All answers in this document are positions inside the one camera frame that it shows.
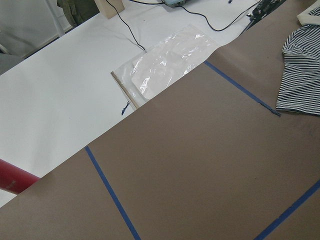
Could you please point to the clear plastic bag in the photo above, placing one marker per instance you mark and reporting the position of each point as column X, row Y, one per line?
column 151, row 72

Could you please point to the red cardboard tube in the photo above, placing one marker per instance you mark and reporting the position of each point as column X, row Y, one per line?
column 14, row 179

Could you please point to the brown paper table cover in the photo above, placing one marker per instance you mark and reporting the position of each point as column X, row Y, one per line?
column 208, row 158

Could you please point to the navy white striped polo shirt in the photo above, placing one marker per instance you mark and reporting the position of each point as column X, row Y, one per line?
column 300, row 86

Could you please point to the scrap of blue tape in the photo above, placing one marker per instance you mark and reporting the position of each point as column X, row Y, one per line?
column 124, row 109

